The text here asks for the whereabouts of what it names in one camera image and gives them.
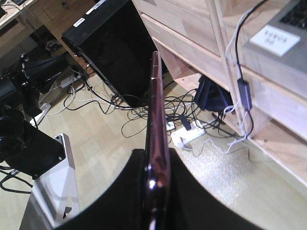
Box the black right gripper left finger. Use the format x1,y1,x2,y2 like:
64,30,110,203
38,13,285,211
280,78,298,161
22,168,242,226
57,149,145,230

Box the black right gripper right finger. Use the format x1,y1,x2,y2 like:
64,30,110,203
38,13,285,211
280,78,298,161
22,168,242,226
165,148,261,230

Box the black foldable phone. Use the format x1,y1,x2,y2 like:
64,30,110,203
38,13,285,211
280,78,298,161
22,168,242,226
142,51,171,230

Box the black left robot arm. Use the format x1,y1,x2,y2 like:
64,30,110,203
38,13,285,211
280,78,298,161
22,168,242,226
0,55,69,179

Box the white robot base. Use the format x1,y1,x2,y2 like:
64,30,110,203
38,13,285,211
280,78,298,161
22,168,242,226
19,133,80,230

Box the wooden side desk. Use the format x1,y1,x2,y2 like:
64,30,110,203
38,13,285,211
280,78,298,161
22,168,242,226
0,0,96,58

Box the white adapter on floor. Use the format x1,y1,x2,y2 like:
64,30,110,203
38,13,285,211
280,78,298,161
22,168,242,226
171,120,205,148

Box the black bag under shelf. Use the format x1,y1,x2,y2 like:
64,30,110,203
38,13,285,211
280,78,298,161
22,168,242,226
194,75,233,112

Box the right wooden shelf unit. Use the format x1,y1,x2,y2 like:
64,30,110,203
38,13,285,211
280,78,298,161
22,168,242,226
222,0,307,184

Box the wooden shelf unit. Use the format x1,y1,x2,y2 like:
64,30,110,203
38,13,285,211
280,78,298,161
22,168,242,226
131,0,238,135
222,0,307,184

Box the white power strip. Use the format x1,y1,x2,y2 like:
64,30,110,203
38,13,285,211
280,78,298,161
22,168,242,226
60,74,81,88

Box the black computer tower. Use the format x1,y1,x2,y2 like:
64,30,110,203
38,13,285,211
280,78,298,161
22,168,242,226
62,0,157,107

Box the left wooden shelf unit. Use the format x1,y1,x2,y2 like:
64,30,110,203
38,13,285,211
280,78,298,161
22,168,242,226
131,0,238,135

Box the white paper label left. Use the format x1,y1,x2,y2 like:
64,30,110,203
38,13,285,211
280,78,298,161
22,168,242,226
249,24,301,57

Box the grey laptop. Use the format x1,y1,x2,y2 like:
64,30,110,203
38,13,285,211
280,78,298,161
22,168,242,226
244,0,307,85

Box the tangled black floor cables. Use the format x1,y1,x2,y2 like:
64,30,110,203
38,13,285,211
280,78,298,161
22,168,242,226
64,69,240,144

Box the white laptop cable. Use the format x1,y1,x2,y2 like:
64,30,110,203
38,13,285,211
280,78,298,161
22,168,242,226
223,9,252,154

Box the black laptop cable left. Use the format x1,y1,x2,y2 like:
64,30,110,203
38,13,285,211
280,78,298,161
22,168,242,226
234,0,268,82

